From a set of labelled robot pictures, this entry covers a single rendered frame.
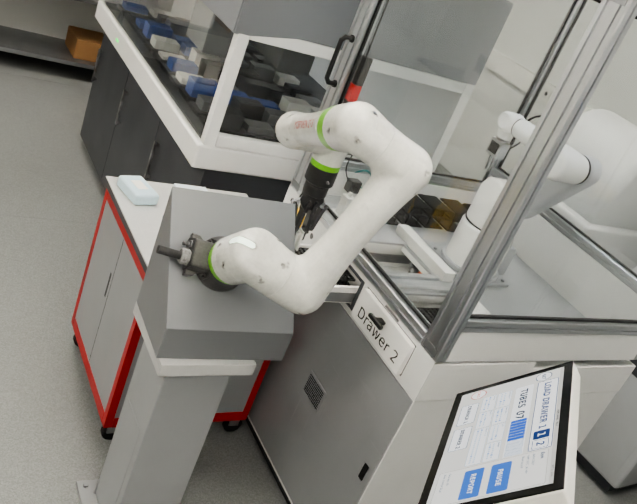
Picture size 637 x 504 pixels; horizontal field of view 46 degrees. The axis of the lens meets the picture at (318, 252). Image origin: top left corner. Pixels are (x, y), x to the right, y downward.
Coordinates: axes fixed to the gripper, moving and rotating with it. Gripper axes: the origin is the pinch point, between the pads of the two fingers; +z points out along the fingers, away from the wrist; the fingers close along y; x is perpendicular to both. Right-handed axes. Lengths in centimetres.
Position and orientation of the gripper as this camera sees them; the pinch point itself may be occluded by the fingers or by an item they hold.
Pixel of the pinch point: (295, 238)
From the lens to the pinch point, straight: 236.4
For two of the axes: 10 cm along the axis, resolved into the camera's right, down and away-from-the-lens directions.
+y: -8.4, -0.6, -5.4
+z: -3.4, 8.3, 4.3
